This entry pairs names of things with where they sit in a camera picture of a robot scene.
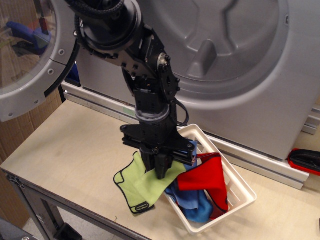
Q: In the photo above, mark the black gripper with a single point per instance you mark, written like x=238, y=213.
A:
x=153, y=137

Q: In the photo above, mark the plain green cloth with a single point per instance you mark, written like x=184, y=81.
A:
x=151, y=188

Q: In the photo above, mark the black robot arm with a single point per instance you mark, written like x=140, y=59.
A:
x=114, y=31

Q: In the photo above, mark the grey toy washing machine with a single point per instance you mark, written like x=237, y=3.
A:
x=249, y=70

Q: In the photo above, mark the green cloth with black trim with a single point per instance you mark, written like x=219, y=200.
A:
x=126, y=179

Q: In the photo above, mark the red cloth with black trim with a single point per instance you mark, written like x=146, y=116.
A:
x=217, y=191

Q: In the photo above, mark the blue cloth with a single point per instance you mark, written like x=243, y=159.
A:
x=188, y=192

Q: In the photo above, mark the white plastic basket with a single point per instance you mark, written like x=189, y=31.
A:
x=239, y=193

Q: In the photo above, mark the black block under table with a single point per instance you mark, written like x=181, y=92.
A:
x=66, y=232

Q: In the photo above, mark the cardboard box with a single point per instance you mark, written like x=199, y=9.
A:
x=13, y=134

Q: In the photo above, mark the red and black tool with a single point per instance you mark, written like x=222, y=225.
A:
x=305, y=160

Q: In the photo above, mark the grey round washer door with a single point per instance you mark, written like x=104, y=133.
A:
x=37, y=51

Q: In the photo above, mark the aluminium extrusion rail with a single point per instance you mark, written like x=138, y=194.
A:
x=278, y=170

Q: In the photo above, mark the grey metal table frame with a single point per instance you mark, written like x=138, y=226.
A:
x=43, y=205

